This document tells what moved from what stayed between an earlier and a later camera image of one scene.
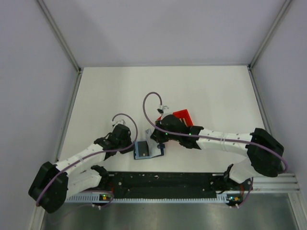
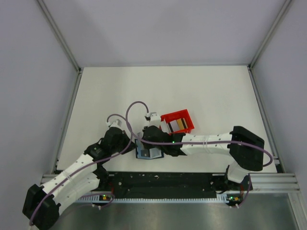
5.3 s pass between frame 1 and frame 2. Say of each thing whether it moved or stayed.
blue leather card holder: stayed
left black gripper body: stayed
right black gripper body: moved
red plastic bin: stayed
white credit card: moved
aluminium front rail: stayed
